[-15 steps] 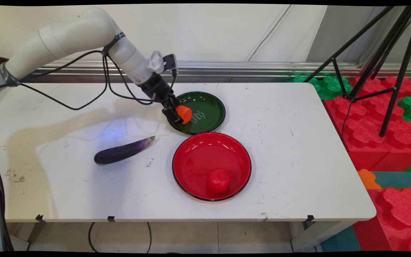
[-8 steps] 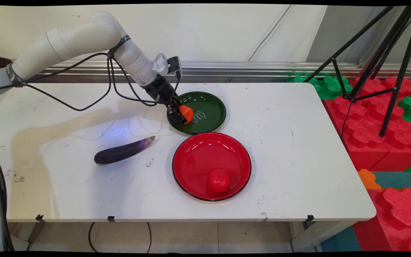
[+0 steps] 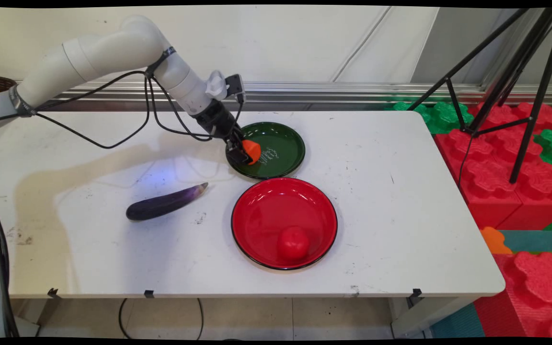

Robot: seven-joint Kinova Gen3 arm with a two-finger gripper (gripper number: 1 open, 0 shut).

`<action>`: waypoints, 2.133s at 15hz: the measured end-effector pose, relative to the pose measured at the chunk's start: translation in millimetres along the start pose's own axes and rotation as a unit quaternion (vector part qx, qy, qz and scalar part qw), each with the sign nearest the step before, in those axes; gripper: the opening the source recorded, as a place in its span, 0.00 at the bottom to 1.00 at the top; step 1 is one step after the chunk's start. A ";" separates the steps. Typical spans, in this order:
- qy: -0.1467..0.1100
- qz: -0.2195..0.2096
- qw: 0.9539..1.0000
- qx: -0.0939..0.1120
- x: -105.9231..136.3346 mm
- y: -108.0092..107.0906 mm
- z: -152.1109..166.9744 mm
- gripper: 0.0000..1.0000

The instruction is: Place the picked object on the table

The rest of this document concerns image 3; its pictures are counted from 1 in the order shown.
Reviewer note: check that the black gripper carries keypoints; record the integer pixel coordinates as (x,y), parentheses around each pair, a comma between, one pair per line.
(216,120)

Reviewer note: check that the orange toy fruit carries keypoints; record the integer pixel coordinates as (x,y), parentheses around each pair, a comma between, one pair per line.
(254,149)

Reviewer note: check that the purple toy eggplant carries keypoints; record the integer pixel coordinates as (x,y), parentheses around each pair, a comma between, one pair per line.
(161,205)

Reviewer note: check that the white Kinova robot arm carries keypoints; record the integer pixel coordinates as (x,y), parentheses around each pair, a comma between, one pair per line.
(103,48)

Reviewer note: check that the dark green round plate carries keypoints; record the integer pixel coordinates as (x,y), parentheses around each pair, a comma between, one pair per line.
(285,148)

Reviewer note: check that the red round plate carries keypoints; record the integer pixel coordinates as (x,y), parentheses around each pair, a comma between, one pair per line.
(266,211)

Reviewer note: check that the red toy tomato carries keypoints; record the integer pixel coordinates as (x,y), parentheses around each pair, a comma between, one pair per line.
(293,243)

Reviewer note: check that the black table edge clip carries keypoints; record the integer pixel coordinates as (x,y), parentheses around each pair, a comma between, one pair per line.
(149,293)
(54,292)
(415,296)

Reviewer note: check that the large red foam block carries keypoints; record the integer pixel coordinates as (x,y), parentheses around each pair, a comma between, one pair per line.
(487,177)
(539,287)

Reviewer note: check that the white table leg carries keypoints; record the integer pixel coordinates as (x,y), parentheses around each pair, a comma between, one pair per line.
(424,316)

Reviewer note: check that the orange foam piece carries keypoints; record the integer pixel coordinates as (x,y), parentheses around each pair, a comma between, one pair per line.
(494,241)

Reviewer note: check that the teal foam mat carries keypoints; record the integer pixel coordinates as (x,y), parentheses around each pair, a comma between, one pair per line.
(537,241)

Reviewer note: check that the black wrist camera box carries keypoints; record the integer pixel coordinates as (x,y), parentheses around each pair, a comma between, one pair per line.
(235,87)

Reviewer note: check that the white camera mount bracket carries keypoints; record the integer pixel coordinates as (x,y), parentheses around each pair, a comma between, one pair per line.
(217,85)

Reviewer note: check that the aluminium wall rail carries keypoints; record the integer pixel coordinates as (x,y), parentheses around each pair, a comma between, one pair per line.
(352,91)

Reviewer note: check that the black camera tripod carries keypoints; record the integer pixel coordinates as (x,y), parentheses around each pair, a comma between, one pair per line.
(539,96)

